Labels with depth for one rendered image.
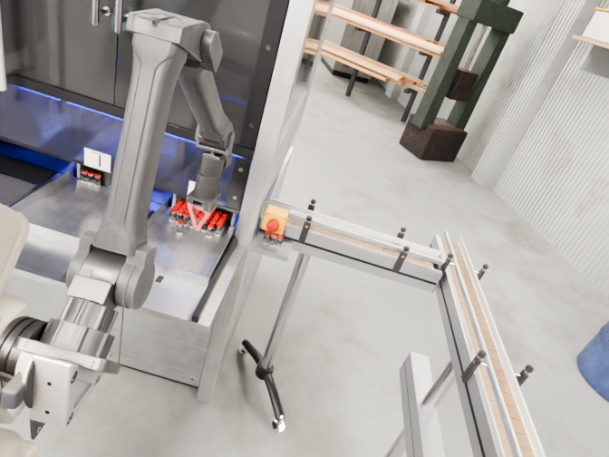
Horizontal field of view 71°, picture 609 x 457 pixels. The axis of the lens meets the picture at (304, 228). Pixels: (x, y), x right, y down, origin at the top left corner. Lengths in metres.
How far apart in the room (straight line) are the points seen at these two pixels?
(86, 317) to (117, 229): 0.13
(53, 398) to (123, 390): 1.44
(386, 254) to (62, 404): 1.17
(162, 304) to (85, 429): 0.93
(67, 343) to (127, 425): 1.38
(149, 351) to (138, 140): 1.39
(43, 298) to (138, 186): 1.39
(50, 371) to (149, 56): 0.42
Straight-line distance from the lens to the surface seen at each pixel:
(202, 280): 1.24
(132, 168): 0.65
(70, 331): 0.65
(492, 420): 1.21
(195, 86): 0.81
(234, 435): 2.02
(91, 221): 1.46
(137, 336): 1.90
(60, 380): 0.64
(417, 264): 1.59
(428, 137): 5.84
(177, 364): 1.94
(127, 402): 2.07
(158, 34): 0.65
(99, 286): 0.67
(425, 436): 1.60
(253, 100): 1.25
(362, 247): 1.54
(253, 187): 1.34
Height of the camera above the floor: 1.71
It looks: 31 degrees down
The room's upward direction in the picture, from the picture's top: 19 degrees clockwise
